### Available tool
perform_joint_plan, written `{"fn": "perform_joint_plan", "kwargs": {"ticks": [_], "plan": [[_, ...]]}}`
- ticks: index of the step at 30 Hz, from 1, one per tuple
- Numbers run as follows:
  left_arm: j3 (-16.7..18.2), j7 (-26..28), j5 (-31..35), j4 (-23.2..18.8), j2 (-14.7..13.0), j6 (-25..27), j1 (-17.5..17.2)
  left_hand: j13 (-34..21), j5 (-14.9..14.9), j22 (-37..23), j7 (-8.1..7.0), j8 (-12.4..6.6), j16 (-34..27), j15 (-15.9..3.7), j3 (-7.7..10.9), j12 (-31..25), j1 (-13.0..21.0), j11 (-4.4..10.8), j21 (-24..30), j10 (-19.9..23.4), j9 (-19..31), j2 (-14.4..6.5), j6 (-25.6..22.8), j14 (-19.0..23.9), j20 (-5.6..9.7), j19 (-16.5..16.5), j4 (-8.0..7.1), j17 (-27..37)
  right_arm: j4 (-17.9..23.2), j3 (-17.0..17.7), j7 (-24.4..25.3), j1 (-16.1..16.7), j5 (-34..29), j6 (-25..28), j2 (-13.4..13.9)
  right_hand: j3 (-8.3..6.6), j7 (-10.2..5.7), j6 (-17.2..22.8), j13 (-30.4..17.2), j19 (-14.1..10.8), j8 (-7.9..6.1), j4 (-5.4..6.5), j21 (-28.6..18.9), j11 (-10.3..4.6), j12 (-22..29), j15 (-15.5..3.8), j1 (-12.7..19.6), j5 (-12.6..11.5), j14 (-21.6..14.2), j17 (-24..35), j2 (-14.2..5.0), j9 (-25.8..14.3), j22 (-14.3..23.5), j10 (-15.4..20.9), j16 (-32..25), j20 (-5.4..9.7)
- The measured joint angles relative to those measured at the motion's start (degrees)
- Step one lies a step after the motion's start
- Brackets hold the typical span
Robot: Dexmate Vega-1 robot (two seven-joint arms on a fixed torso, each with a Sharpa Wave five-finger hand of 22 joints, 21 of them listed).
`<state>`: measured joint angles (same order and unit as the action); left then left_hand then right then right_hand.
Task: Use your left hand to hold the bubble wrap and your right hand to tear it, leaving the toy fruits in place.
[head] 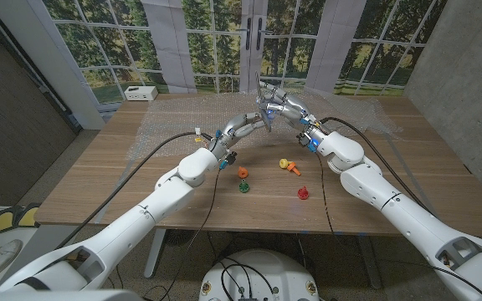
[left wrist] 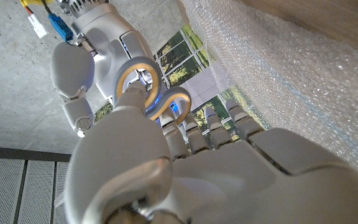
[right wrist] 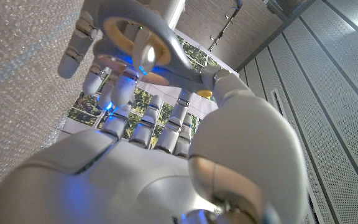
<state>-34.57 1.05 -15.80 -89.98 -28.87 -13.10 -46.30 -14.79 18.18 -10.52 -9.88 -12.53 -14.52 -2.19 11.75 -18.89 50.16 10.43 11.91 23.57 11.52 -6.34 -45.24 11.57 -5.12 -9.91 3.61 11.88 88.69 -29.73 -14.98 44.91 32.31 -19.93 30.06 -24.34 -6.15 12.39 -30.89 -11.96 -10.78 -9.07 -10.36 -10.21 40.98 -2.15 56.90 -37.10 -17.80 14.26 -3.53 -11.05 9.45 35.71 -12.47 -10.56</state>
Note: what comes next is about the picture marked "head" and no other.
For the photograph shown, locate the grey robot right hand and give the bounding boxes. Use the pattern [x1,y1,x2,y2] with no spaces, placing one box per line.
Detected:
[257,82,322,142]

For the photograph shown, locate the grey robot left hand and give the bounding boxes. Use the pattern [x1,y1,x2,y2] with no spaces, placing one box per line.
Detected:
[207,111,269,162]

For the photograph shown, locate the orange handled scissors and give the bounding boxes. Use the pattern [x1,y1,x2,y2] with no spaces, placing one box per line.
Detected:
[254,70,274,133]

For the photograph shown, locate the clear bubble wrap sheet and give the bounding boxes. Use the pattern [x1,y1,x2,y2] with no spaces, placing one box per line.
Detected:
[126,90,403,159]

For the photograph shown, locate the printed forest window backdrop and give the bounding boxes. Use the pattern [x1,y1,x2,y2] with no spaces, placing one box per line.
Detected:
[42,0,449,105]

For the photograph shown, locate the white power box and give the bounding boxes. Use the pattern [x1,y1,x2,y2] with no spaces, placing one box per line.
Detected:
[123,85,159,102]

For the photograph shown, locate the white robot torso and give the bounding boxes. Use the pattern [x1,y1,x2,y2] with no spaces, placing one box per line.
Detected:
[197,248,320,301]

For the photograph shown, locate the white table leg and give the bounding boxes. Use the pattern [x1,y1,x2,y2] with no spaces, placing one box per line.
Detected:
[143,228,167,279]

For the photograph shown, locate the grey table leg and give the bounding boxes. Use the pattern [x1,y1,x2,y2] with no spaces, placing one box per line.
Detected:
[356,234,383,290]

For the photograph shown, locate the yellow black foot pedal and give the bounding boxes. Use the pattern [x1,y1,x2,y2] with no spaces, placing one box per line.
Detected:
[17,202,42,228]
[0,205,23,236]

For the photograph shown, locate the dark wooden door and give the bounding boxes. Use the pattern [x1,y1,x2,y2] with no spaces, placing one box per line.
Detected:
[0,8,79,207]

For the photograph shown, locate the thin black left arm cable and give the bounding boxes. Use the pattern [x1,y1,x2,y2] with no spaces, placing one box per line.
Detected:
[156,166,222,301]

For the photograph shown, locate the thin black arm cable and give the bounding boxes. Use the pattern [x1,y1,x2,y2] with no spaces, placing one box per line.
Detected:
[156,166,222,301]
[315,152,482,296]

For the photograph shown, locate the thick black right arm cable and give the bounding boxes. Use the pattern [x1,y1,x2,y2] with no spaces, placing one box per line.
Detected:
[319,116,434,217]

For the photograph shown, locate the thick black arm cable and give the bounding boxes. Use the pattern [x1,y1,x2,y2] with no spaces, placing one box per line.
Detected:
[319,116,434,217]
[56,131,213,251]

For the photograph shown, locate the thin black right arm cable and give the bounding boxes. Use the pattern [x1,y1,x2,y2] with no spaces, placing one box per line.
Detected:
[315,152,482,296]

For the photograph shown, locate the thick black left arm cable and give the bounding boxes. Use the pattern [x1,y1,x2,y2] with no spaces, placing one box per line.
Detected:
[56,131,213,251]

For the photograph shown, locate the black torso cable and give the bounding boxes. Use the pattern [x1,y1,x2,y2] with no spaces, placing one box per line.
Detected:
[215,258,276,301]

